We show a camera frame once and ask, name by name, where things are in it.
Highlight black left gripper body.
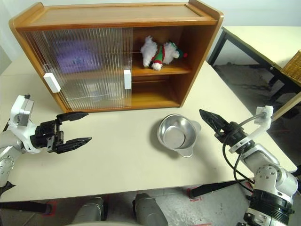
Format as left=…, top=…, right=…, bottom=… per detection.
left=32, top=119, right=65, bottom=153

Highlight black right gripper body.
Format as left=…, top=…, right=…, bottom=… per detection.
left=215, top=121, right=247, bottom=145

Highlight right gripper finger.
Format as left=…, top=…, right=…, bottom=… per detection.
left=199, top=109, right=228, bottom=136

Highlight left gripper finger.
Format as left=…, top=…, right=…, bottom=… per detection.
left=55, top=136, right=92, bottom=155
left=56, top=111, right=89, bottom=123

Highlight white rectangular door handle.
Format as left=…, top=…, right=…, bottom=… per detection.
left=43, top=73, right=62, bottom=94
left=123, top=69, right=132, bottom=90

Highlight purple package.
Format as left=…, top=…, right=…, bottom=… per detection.
left=55, top=44, right=102, bottom=73

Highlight ribbed translucent sliding door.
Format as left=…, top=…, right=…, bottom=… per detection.
left=21, top=29, right=125, bottom=111
left=42, top=27, right=134, bottom=110

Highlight white plush toy dog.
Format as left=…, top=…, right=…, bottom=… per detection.
left=140, top=35, right=188, bottom=71

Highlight wooden cabinet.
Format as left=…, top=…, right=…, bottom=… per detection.
left=8, top=0, right=224, bottom=113

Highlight wooden cabinet shelf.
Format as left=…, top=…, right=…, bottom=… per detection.
left=131, top=65, right=192, bottom=77

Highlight round metal bowl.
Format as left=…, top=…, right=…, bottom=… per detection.
left=157, top=113, right=202, bottom=159

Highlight black table foot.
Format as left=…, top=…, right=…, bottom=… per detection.
left=0, top=201, right=52, bottom=215
left=189, top=180, right=254, bottom=198

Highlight beige wooden beam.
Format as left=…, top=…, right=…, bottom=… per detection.
left=272, top=93, right=301, bottom=121

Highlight dark grey rounded shape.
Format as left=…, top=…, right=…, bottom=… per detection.
left=70, top=196, right=105, bottom=222
left=131, top=193, right=169, bottom=226

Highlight wicker basket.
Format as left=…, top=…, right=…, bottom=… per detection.
left=281, top=49, right=301, bottom=85

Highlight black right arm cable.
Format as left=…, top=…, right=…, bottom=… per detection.
left=222, top=114, right=265, bottom=189

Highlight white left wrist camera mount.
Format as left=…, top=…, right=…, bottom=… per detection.
left=7, top=94, right=40, bottom=153

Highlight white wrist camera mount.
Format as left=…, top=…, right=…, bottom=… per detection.
left=229, top=105, right=274, bottom=153
left=7, top=94, right=40, bottom=153

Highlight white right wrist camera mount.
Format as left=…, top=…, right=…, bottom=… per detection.
left=229, top=105, right=274, bottom=153

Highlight beige table with black frame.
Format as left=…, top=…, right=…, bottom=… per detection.
left=206, top=25, right=301, bottom=99

